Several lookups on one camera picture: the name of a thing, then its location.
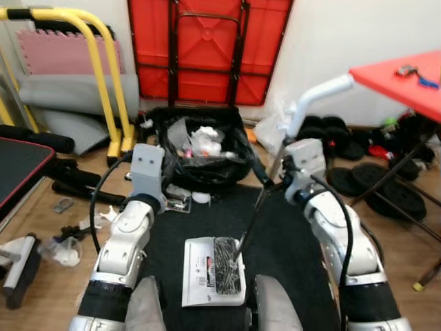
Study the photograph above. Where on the red folded table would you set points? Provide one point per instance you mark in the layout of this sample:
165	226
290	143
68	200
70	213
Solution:
207	41

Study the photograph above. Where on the black exercise bench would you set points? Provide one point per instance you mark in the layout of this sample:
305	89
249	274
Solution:
21	172

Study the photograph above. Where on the small white ball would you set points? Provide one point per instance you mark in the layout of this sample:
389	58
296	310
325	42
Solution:
200	198

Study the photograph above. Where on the black bag pile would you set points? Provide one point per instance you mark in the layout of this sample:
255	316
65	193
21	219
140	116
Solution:
413	138

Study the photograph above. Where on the pink foam mat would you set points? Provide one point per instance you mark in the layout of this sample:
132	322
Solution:
55	52

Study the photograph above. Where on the black trash bag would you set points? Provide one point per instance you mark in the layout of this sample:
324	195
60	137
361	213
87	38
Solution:
220	178

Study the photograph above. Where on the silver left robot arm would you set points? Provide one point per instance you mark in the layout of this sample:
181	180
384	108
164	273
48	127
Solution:
124	241

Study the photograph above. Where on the crumpled white paper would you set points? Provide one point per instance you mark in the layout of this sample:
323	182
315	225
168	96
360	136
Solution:
205	141

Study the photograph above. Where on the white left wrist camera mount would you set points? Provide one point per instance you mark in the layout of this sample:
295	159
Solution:
147	165

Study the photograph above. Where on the dark metal table leg frame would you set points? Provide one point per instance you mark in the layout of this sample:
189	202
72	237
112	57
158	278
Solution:
393	171

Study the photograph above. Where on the black dumbbell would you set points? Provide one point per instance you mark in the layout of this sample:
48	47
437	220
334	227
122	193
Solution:
337	148
310	127

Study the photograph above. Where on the clear bag with white part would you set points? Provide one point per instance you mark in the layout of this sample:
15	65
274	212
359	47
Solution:
65	252

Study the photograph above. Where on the flat clear screw packet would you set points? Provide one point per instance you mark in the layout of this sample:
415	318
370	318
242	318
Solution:
179	204

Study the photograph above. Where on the grey foam mat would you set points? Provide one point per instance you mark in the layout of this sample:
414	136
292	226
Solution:
62	93

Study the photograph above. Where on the yellow metal frame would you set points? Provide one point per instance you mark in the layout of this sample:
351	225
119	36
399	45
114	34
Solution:
129	138

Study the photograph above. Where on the silver right robot leg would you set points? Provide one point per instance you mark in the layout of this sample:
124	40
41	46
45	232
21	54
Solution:
279	310

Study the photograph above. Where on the red cloth item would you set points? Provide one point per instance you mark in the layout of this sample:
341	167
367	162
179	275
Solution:
380	152

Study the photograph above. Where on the black weight plate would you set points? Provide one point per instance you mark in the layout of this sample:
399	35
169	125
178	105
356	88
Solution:
341	183
375	172
400	200

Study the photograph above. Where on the white plastic bag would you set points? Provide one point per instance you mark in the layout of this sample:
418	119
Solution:
269	131

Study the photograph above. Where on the grey metal bracket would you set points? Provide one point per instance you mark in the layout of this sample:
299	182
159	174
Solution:
56	205

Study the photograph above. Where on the silver left robot leg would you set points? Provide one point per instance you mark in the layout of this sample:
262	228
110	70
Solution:
145	310

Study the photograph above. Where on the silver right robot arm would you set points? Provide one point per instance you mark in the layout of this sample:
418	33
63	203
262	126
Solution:
337	234

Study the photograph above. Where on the silver robot leg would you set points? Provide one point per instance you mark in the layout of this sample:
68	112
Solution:
145	310
279	310

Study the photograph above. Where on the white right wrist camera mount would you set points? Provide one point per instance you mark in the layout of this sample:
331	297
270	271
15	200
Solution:
306	158

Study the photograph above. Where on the red table top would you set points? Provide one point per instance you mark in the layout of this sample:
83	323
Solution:
406	93

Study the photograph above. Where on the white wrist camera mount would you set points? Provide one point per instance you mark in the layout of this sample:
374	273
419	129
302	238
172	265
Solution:
147	165
306	158

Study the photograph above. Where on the small black plastic parts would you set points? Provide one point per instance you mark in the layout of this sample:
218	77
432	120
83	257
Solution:
72	234

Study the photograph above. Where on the black floor mat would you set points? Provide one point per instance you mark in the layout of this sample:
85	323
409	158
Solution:
279	248

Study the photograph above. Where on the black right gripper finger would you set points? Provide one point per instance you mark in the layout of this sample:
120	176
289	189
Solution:
262	174

